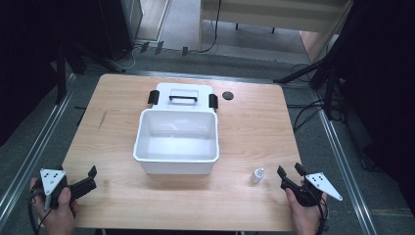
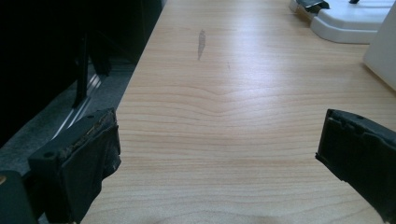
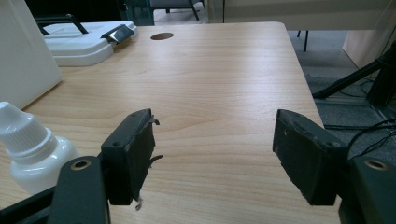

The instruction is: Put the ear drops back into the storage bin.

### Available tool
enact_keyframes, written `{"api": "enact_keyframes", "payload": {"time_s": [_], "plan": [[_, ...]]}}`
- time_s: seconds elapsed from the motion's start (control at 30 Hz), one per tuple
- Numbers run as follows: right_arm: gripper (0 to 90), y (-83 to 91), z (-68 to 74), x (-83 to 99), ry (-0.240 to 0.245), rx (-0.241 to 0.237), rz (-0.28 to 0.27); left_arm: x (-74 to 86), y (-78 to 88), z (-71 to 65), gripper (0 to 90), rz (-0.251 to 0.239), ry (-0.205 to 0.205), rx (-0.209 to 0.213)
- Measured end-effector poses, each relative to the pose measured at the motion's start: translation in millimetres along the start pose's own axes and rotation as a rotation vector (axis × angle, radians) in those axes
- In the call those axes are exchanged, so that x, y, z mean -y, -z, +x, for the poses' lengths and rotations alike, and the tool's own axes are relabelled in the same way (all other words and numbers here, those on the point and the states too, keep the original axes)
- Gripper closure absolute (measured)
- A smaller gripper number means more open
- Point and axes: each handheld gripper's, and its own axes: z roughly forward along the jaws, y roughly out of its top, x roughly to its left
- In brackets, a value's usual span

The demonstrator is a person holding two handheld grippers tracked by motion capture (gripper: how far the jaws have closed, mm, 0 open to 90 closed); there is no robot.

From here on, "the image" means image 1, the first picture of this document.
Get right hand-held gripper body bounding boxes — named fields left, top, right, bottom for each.
left=281, top=171, right=344, bottom=208

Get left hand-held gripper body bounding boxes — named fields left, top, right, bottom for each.
left=38, top=167, right=81, bottom=212

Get small white bottle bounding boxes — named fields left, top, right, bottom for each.
left=250, top=167, right=266, bottom=185

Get white plastic storage box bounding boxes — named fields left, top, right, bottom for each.
left=132, top=108, right=220, bottom=175

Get person's right hand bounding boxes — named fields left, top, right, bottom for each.
left=285, top=180, right=329, bottom=235

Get person's left hand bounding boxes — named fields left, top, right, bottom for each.
left=28, top=176, right=79, bottom=235

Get black tripod stand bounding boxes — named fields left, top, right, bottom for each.
left=273, top=48, right=346, bottom=120

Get black metal stand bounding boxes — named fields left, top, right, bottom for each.
left=52, top=38, right=126, bottom=106

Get white bench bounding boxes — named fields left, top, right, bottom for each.
left=197, top=0, right=355, bottom=53

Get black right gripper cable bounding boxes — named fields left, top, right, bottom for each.
left=312, top=192, right=331, bottom=233

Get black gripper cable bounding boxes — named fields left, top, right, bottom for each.
left=312, top=192, right=331, bottom=233
left=26, top=187, right=53, bottom=235

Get metal floor rail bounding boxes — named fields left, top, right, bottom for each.
left=0, top=72, right=77, bottom=226
left=312, top=91, right=380, bottom=235

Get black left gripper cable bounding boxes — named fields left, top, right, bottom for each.
left=26, top=187, right=53, bottom=235

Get black floor cables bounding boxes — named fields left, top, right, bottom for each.
left=287, top=63, right=344, bottom=133

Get white floor cable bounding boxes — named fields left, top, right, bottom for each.
left=112, top=45, right=145, bottom=71

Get white lid with black handle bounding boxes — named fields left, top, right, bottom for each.
left=147, top=81, right=219, bottom=114

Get black hanging cable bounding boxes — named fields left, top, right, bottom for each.
left=197, top=0, right=223, bottom=54

